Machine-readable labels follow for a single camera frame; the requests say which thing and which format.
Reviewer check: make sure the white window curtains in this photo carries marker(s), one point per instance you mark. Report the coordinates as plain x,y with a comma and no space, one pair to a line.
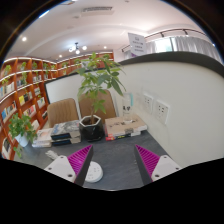
190,45

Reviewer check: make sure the white wall outlet panel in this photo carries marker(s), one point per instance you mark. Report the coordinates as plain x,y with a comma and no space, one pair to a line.
148,103
162,111

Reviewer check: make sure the clear water bottle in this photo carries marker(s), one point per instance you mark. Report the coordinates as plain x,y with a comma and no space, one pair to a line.
127,108

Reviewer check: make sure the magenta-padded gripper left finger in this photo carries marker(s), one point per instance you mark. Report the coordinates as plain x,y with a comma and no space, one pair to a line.
60,166

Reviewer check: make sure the leafy plant in white pot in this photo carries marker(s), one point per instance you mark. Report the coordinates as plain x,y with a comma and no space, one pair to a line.
21,128

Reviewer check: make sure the orange wooden bookshelf unit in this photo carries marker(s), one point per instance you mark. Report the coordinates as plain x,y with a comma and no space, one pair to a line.
20,90

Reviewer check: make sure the tall plant in black pot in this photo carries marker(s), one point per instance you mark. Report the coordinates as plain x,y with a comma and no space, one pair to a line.
91,128

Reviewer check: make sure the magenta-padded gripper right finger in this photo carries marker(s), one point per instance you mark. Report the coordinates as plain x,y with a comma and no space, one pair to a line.
166,166

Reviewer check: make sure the recessed ceiling lights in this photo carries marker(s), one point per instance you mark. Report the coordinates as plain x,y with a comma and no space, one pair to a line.
24,39

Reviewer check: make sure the ceiling air vent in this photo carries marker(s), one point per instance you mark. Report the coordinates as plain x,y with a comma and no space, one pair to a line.
97,10

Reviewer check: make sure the round white power strip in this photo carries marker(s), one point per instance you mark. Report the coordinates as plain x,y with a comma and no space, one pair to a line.
95,171

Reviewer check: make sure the ceiling chandelier lamp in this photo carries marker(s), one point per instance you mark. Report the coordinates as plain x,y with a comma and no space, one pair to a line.
77,50

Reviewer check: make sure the red-spined book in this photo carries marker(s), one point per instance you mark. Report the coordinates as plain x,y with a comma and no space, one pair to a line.
121,135

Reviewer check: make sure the white sign board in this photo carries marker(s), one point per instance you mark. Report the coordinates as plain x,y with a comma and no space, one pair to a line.
137,44

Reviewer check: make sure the thick dark book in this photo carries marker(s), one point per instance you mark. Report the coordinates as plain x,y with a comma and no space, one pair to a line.
66,141

